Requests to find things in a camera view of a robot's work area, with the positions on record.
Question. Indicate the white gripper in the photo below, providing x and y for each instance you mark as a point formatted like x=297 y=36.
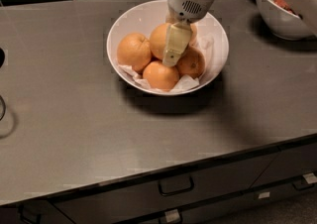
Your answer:
x=185 y=3

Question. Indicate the orange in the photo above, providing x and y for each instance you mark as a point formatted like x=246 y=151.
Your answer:
x=157 y=40
x=134 y=50
x=160 y=76
x=193 y=39
x=192 y=63

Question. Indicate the white bowl with oranges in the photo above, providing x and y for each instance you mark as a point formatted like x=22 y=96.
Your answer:
x=145 y=17

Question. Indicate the white bowl with strawberries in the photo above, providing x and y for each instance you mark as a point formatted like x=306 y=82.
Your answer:
x=282 y=23

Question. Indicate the white paper liner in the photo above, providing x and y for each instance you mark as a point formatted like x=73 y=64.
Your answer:
x=214 y=55

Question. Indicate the red strawberries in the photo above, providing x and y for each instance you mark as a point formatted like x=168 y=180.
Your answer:
x=282 y=4

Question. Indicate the dark drawer front centre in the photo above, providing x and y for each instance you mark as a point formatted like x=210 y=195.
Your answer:
x=142 y=199

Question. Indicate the black drawer handle centre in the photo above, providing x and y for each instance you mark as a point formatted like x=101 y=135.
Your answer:
x=175 y=185

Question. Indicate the black drawer handle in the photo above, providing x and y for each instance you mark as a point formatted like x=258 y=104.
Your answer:
x=26 y=216
x=175 y=185
x=307 y=181

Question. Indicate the black drawer handle right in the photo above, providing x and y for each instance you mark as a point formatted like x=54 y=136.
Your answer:
x=307 y=181

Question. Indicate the black drawer handle left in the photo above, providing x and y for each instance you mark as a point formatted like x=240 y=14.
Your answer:
x=26 y=216

